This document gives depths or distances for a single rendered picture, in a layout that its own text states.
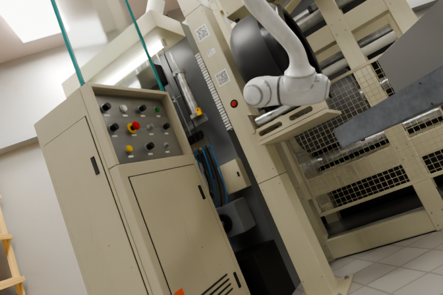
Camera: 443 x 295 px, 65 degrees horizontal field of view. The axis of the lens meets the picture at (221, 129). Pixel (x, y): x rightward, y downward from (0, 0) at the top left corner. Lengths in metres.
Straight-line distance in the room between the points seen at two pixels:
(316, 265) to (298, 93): 0.96
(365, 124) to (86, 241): 1.27
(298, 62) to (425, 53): 0.63
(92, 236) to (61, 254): 3.61
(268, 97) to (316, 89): 0.16
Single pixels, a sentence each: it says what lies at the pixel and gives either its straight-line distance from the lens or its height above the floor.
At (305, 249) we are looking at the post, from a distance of 1.86.
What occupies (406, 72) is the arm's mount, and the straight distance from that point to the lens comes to 0.64.
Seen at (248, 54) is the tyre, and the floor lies 1.17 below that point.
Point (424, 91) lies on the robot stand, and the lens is 0.51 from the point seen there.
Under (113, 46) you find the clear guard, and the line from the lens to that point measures 1.87.
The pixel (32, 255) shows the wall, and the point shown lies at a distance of 5.29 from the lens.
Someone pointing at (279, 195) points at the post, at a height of 0.53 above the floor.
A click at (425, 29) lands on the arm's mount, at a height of 0.72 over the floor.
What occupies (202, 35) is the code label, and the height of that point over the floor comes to 1.50.
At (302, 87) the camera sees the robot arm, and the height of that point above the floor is 0.84.
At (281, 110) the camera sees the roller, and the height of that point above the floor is 0.89.
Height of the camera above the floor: 0.61
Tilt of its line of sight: 11 degrees up
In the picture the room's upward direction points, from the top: 23 degrees counter-clockwise
